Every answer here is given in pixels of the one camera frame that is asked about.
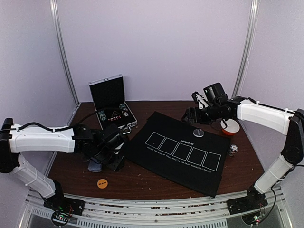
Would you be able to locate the green red poker chip row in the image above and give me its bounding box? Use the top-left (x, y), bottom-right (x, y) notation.
top-left (119, 104), bottom-right (129, 117)

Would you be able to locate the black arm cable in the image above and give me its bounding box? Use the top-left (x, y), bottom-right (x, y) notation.
top-left (11, 106), bottom-right (124, 133)
top-left (258, 185), bottom-right (278, 224)

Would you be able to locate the right aluminium frame post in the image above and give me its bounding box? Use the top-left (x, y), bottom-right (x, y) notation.
top-left (232, 0), bottom-right (260, 97)

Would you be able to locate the left aluminium frame post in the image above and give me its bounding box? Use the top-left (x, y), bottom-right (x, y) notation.
top-left (50, 0), bottom-right (80, 106)

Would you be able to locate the aluminium poker chip case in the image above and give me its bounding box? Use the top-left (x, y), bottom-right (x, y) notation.
top-left (89, 74), bottom-right (138, 134)

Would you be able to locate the black white dealer button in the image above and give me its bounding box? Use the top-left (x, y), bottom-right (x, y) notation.
top-left (193, 129), bottom-right (204, 138)

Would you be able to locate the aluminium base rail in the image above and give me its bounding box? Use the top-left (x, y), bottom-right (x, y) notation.
top-left (22, 186), bottom-right (288, 228)

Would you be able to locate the green poker chip row left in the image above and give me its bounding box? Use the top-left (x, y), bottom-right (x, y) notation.
top-left (98, 110), bottom-right (107, 122)

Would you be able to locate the blue playing card deck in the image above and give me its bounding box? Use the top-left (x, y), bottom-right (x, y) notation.
top-left (88, 161), bottom-right (102, 173)

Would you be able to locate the red white bowl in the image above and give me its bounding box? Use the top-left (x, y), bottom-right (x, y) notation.
top-left (220, 119), bottom-right (240, 136)

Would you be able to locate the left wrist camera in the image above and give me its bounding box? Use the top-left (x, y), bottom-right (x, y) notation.
top-left (101, 124), bottom-right (129, 149)

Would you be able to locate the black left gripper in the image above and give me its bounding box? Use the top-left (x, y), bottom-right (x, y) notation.
top-left (92, 146), bottom-right (125, 172)

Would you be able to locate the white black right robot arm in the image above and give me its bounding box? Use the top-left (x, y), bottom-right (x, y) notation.
top-left (181, 96), bottom-right (304, 210)

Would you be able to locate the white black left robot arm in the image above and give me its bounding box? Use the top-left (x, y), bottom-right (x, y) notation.
top-left (0, 118), bottom-right (129, 213)

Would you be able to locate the aluminium frame post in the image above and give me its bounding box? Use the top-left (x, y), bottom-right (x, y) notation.
top-left (232, 0), bottom-right (260, 97)
top-left (50, 0), bottom-right (80, 106)

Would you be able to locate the red dice set in case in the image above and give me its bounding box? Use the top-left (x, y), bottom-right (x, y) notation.
top-left (108, 111), bottom-right (121, 121)

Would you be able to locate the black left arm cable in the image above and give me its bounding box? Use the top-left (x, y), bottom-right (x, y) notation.
top-left (11, 106), bottom-right (124, 133)

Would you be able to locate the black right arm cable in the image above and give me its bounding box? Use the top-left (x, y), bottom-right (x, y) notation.
top-left (258, 185), bottom-right (278, 224)

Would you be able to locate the poker chip stack on table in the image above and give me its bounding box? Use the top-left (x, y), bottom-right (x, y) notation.
top-left (228, 144), bottom-right (238, 157)

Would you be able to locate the orange big blind button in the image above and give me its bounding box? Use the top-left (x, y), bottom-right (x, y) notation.
top-left (97, 179), bottom-right (108, 189)

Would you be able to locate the black poker playing mat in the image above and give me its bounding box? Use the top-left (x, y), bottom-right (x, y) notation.
top-left (122, 112), bottom-right (230, 197)

